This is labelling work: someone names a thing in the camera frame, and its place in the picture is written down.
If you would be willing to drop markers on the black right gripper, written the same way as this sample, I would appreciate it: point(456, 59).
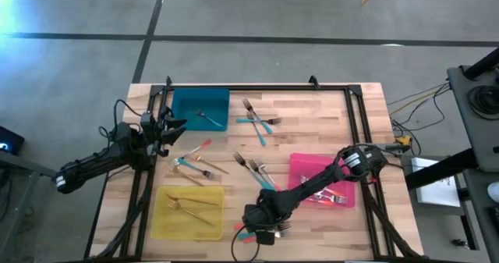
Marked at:
point(255, 218)

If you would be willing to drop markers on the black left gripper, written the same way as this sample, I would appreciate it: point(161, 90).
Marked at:
point(158, 132)

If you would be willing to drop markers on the pink plastic bin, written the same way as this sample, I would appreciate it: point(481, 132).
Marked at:
point(304, 165)

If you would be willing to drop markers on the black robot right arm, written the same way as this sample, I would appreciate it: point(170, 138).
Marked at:
point(312, 185)

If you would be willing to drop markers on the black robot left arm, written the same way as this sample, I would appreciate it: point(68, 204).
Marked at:
point(97, 161)

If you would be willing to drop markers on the blue plastic bin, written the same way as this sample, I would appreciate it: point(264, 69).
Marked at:
point(187, 99)

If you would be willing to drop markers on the yellow plastic bin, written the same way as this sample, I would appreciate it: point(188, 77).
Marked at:
point(187, 224)

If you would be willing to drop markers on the black device with blue light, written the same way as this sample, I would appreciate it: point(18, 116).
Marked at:
point(9, 142)

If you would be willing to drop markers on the grey side cart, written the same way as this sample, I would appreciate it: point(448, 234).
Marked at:
point(15, 200)
point(479, 224)
point(464, 138)

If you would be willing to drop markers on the white box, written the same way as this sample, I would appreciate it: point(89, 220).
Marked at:
point(436, 192)

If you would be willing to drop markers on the white round object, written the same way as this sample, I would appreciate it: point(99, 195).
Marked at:
point(494, 192)

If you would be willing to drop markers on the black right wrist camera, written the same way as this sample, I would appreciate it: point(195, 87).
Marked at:
point(265, 238)

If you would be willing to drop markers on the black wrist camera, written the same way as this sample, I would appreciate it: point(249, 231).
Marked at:
point(265, 238)
point(146, 121)

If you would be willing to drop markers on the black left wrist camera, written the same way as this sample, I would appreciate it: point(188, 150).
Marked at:
point(146, 121)

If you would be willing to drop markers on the black rig frame with lights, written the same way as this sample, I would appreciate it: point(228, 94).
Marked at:
point(253, 87)

